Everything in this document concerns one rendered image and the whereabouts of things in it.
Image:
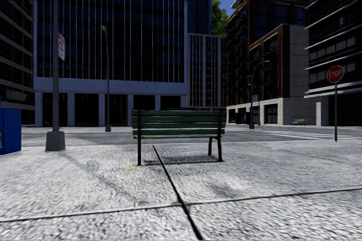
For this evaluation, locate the green bench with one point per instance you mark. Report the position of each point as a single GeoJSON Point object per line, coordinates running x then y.
{"type": "Point", "coordinates": [178, 125]}
{"type": "Point", "coordinates": [299, 121]}

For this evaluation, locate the grey street lamp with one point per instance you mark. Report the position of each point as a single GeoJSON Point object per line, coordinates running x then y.
{"type": "Point", "coordinates": [252, 99]}
{"type": "Point", "coordinates": [108, 90]}

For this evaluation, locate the glass tower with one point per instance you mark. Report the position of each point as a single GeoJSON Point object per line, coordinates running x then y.
{"type": "Point", "coordinates": [123, 60]}

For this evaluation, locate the tree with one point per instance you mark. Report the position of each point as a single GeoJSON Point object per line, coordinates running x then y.
{"type": "Point", "coordinates": [217, 19]}

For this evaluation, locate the brown framed concrete building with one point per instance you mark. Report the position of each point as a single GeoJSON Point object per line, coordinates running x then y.
{"type": "Point", "coordinates": [271, 60]}

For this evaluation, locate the blue booth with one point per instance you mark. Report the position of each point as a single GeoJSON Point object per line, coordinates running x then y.
{"type": "Point", "coordinates": [6, 132]}

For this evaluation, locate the dark banded building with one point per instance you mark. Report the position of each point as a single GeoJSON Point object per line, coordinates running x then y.
{"type": "Point", "coordinates": [9, 45]}
{"type": "Point", "coordinates": [341, 39]}

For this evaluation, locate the sign on a post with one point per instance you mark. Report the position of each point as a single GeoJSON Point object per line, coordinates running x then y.
{"type": "Point", "coordinates": [55, 90]}
{"type": "Point", "coordinates": [335, 74]}

